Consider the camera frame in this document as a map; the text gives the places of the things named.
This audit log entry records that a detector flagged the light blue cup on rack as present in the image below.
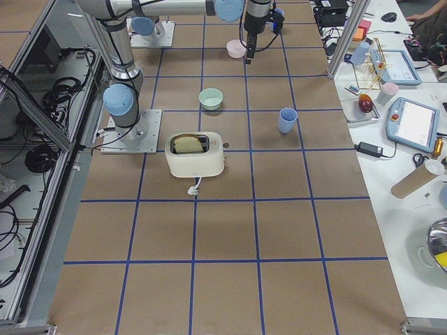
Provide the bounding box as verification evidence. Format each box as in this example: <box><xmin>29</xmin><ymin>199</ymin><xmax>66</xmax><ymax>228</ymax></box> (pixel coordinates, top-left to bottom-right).
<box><xmin>350</xmin><ymin>42</ymin><xmax>369</xmax><ymax>66</ymax></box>

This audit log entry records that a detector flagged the black computer box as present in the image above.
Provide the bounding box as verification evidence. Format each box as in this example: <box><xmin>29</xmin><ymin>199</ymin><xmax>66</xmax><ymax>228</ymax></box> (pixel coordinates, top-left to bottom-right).
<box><xmin>313</xmin><ymin>0</ymin><xmax>349</xmax><ymax>28</ymax></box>

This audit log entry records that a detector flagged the metal tray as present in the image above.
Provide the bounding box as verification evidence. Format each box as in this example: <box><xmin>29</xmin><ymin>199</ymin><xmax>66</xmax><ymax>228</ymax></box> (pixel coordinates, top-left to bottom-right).
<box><xmin>344</xmin><ymin>100</ymin><xmax>381</xmax><ymax>125</ymax></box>

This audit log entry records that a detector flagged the black power adapter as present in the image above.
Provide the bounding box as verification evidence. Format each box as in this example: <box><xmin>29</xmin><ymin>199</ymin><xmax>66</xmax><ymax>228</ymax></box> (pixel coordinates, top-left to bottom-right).
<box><xmin>354</xmin><ymin>142</ymin><xmax>383</xmax><ymax>158</ymax></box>

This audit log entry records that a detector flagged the near teach pendant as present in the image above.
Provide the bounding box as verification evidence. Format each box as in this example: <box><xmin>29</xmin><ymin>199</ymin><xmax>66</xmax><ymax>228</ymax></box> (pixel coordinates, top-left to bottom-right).
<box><xmin>386</xmin><ymin>97</ymin><xmax>440</xmax><ymax>153</ymax></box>

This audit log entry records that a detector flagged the teach pendant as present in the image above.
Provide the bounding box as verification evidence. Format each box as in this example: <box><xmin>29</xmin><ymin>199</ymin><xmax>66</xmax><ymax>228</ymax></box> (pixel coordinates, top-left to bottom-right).
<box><xmin>369</xmin><ymin>50</ymin><xmax>422</xmax><ymax>86</ymax></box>
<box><xmin>386</xmin><ymin>97</ymin><xmax>440</xmax><ymax>153</ymax></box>

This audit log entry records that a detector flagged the far teach pendant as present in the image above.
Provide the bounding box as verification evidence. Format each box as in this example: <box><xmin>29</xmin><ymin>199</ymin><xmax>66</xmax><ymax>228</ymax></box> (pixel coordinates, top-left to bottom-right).
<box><xmin>369</xmin><ymin>50</ymin><xmax>422</xmax><ymax>86</ymax></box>

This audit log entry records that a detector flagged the green bowl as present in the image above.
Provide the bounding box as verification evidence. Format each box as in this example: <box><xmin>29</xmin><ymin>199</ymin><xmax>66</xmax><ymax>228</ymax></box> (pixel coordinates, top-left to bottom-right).
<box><xmin>198</xmin><ymin>88</ymin><xmax>224</xmax><ymax>111</ymax></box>

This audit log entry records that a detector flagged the aluminium frame post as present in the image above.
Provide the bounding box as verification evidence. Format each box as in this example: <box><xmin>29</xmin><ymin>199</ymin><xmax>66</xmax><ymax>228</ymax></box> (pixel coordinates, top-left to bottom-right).
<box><xmin>327</xmin><ymin>0</ymin><xmax>370</xmax><ymax>80</ymax></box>

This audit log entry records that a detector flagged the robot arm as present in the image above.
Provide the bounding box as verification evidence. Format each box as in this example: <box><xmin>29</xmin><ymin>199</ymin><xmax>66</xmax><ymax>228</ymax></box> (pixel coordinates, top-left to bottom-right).
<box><xmin>77</xmin><ymin>1</ymin><xmax>244</xmax><ymax>142</ymax></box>
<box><xmin>244</xmin><ymin>0</ymin><xmax>271</xmax><ymax>65</ymax></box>

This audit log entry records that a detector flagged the cardboard tube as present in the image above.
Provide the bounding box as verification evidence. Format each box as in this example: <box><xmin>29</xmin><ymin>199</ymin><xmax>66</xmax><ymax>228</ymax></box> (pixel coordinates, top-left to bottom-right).
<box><xmin>390</xmin><ymin>159</ymin><xmax>445</xmax><ymax>199</ymax></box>

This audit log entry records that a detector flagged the steel mixing bowl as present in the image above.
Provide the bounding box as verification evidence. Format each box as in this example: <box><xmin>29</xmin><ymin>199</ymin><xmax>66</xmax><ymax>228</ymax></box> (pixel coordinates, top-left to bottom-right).
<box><xmin>427</xmin><ymin>218</ymin><xmax>446</xmax><ymax>272</ymax></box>

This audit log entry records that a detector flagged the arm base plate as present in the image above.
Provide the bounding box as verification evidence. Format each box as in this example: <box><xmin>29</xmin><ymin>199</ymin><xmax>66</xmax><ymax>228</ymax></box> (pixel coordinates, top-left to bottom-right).
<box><xmin>101</xmin><ymin>109</ymin><xmax>162</xmax><ymax>154</ymax></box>
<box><xmin>129</xmin><ymin>17</ymin><xmax>175</xmax><ymax>49</ymax></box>

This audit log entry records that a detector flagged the red apple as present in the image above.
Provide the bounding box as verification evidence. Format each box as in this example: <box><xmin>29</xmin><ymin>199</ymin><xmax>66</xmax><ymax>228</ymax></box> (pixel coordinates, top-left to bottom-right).
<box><xmin>358</xmin><ymin>94</ymin><xmax>374</xmax><ymax>113</ymax></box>

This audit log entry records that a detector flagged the pink bowl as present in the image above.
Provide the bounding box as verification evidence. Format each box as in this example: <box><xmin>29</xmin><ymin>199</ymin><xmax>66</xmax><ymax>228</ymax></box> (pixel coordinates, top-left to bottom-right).
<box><xmin>226</xmin><ymin>39</ymin><xmax>247</xmax><ymax>59</ymax></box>

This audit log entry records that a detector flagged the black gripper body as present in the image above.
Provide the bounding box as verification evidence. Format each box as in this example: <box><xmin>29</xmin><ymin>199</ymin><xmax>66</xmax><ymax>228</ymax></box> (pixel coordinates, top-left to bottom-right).
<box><xmin>246</xmin><ymin>31</ymin><xmax>258</xmax><ymax>52</ymax></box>

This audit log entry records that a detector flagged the gold wire rack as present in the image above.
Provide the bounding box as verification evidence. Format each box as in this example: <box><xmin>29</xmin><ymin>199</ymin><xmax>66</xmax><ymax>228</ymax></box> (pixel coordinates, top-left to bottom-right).
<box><xmin>353</xmin><ymin>38</ymin><xmax>387</xmax><ymax>91</ymax></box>

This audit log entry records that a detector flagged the pale pink cup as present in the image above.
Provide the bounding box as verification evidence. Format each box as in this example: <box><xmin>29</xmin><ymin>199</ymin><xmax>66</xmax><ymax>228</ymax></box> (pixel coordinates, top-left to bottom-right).
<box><xmin>376</xmin><ymin>82</ymin><xmax>399</xmax><ymax>105</ymax></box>

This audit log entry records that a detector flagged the toaster power cord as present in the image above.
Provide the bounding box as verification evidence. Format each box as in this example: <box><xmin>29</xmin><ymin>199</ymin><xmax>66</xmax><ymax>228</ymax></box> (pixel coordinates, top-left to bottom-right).
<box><xmin>187</xmin><ymin>177</ymin><xmax>203</xmax><ymax>196</ymax></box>

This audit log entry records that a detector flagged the toast slice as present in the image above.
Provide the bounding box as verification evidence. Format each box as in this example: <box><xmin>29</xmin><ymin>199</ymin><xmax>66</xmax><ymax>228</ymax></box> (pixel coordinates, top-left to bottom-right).
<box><xmin>174</xmin><ymin>136</ymin><xmax>203</xmax><ymax>154</ymax></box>

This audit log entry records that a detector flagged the cream toaster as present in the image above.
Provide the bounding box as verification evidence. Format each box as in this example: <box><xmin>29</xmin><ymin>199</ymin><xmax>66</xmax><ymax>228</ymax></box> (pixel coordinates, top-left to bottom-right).
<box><xmin>165</xmin><ymin>131</ymin><xmax>225</xmax><ymax>178</ymax></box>

